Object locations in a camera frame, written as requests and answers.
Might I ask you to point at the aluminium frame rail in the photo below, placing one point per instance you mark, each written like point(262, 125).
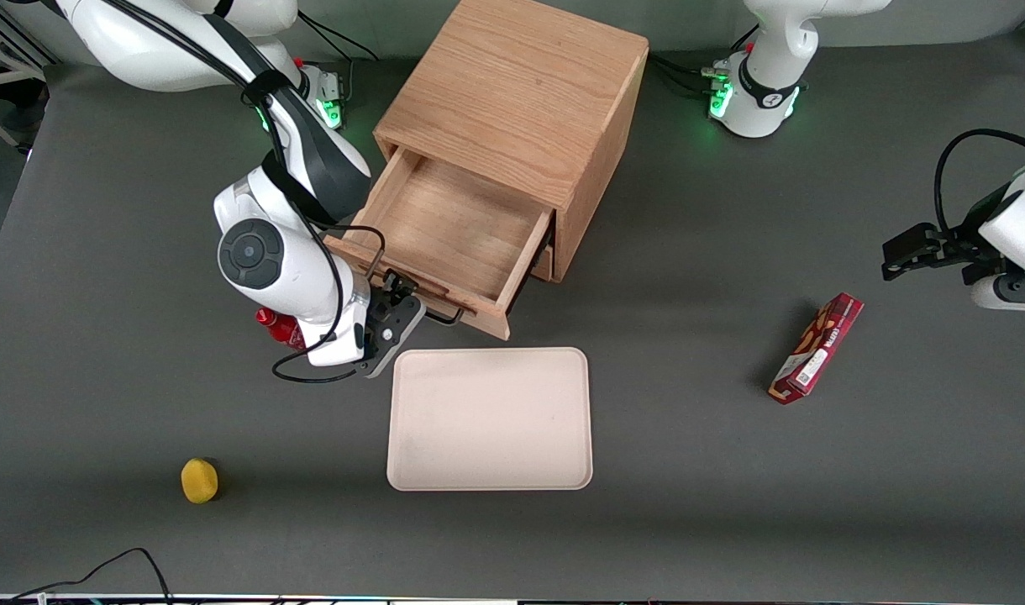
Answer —
point(17, 38)

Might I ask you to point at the red snack box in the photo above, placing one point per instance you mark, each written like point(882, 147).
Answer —
point(817, 349)

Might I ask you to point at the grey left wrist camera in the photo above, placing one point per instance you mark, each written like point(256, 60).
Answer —
point(1012, 294)

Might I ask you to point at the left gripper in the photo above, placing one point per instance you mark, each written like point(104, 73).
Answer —
point(964, 244)

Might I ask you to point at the red soda bottle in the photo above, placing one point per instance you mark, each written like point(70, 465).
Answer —
point(270, 321)

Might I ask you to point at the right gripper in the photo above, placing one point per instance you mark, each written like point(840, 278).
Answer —
point(392, 291)

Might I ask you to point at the yellow lemon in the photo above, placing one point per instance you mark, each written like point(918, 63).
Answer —
point(199, 481)

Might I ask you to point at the wooden drawer cabinet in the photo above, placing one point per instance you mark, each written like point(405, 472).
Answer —
point(521, 84)

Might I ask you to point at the cream plastic tray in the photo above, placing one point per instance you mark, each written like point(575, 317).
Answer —
point(489, 418)

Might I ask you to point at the white metal tube frame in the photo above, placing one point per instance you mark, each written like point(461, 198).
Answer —
point(8, 77)

